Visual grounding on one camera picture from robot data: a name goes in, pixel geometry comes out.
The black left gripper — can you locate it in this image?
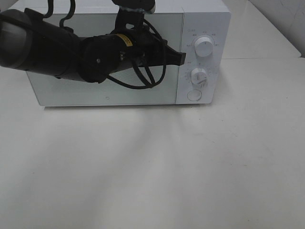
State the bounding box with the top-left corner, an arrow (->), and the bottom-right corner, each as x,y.
114,26 -> 186,72

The white timer knob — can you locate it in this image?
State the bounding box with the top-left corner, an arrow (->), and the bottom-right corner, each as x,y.
190,68 -> 208,85

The round white door button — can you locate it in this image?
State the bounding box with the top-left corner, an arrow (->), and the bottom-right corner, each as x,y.
187,90 -> 202,102

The white microwave door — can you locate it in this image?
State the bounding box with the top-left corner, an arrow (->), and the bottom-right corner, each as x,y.
27,13 -> 183,106

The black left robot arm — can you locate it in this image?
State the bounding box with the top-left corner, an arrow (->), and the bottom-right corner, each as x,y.
0,8 -> 186,89

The upper white power knob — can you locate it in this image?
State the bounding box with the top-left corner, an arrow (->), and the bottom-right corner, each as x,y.
193,35 -> 214,57

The white microwave oven body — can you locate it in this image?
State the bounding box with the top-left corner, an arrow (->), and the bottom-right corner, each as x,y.
9,0 -> 233,107

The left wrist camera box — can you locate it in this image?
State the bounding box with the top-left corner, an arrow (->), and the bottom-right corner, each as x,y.
112,0 -> 155,29

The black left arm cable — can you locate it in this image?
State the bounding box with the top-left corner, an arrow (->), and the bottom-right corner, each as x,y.
44,0 -> 169,89

